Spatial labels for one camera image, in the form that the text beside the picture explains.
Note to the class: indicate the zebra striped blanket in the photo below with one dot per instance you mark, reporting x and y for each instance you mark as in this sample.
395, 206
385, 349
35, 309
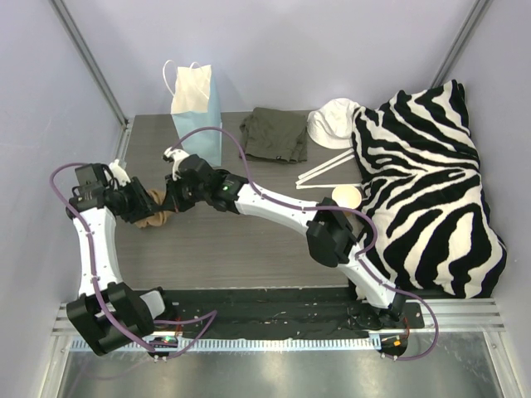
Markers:
423, 191

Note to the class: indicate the brown cardboard cup carrier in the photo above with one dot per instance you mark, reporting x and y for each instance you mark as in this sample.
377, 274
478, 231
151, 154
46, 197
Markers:
160, 217

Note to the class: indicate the white slotted cable duct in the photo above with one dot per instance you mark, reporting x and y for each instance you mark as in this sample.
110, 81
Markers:
372, 342

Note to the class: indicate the light blue paper bag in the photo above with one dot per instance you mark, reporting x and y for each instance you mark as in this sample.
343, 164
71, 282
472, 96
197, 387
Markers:
195, 107

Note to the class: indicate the olive green folded cloth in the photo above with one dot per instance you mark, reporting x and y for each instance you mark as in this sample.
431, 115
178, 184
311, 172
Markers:
273, 135

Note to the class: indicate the white bucket hat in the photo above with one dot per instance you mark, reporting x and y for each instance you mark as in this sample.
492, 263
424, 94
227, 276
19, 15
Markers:
331, 126

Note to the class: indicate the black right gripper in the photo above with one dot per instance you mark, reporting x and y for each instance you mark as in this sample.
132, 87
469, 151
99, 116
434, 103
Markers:
173, 193

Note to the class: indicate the white paper straws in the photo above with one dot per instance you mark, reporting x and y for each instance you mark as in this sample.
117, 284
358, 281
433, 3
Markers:
303, 179

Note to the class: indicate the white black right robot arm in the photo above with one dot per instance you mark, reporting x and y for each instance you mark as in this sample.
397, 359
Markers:
327, 230

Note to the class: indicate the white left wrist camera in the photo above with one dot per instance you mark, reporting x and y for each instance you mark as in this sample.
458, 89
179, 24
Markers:
119, 173

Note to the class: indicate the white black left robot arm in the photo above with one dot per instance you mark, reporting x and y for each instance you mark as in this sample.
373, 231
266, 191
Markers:
108, 314

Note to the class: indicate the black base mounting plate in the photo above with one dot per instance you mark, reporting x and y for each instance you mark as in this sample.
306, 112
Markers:
279, 314

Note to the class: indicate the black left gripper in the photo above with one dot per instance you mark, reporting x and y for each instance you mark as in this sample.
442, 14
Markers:
138, 199

